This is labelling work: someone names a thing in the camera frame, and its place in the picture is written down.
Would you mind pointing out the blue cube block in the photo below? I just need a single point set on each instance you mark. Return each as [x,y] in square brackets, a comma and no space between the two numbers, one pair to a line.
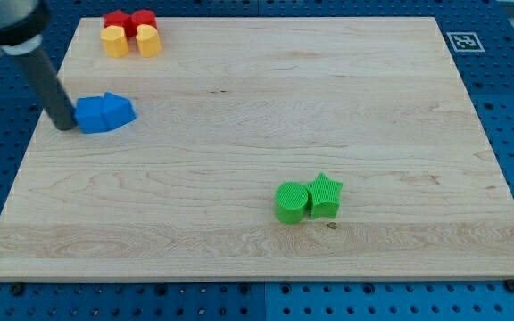
[88,114]

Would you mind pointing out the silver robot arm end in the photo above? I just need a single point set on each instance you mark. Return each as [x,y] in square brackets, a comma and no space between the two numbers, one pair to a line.
[22,23]

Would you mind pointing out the yellow hexagon block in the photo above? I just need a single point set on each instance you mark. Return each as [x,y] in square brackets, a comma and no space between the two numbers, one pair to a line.
[114,41]

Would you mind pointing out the light wooden board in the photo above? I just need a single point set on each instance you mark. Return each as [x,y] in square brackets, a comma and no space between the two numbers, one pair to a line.
[231,109]

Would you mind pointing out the green cylinder block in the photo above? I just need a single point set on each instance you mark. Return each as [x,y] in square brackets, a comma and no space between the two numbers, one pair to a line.
[291,202]

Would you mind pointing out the green star block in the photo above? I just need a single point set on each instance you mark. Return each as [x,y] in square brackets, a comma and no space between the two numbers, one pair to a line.
[324,196]

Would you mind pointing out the blue pentagon block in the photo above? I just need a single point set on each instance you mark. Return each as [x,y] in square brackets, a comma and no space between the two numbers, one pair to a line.
[117,111]

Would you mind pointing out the yellow notched round block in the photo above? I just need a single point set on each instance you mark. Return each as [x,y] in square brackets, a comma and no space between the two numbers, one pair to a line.
[148,40]

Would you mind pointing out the red cylinder block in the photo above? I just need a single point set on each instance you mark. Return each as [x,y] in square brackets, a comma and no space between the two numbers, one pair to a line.
[143,17]

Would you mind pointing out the red star block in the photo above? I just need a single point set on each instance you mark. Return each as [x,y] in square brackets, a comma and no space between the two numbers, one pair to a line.
[120,19]

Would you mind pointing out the white fiducial marker tag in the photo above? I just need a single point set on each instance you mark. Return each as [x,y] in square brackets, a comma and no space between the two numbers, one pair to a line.
[465,42]

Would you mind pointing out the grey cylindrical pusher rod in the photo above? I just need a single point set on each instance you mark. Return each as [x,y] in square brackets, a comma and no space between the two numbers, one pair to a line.
[41,76]

